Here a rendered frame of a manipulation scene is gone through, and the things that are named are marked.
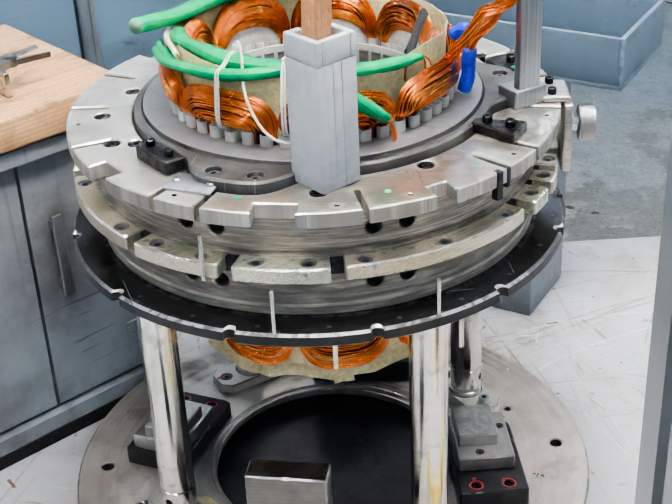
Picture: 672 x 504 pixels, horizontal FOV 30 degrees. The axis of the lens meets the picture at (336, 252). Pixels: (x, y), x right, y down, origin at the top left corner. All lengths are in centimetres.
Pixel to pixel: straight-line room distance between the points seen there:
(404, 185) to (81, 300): 39
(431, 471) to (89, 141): 30
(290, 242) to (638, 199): 244
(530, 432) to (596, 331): 19
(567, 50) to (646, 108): 260
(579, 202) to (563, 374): 200
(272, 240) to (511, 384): 39
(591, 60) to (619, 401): 28
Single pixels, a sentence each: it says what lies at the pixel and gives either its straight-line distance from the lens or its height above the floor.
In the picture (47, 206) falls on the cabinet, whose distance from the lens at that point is 98.
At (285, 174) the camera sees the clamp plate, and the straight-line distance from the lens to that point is 71.
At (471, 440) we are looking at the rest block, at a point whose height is 83.
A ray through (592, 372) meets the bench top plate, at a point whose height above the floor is 78.
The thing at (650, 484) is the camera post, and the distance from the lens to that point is 38.
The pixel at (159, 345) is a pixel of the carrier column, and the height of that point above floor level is 96.
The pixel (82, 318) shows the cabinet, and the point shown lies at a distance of 103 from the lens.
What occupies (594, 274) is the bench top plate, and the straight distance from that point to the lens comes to 125.
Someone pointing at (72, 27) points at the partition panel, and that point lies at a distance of 336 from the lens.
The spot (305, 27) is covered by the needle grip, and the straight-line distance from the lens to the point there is 68.
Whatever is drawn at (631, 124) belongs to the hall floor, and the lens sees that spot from 352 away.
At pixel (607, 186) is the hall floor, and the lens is 317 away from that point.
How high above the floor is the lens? 141
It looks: 30 degrees down
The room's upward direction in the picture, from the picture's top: 3 degrees counter-clockwise
